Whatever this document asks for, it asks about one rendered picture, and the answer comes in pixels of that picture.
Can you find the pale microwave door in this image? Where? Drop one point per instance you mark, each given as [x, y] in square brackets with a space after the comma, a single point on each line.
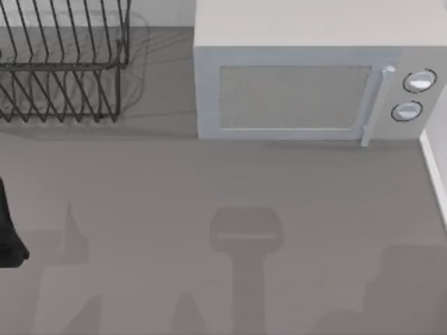
[209, 94]

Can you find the pale microwave oven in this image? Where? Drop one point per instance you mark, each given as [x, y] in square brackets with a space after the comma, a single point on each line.
[314, 24]

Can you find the small microwave knob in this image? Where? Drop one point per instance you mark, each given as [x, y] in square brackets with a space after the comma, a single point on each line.
[406, 111]

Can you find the large microwave knob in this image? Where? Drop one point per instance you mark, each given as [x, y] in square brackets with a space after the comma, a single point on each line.
[419, 80]

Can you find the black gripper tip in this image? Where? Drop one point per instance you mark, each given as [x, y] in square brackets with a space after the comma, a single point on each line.
[7, 240]

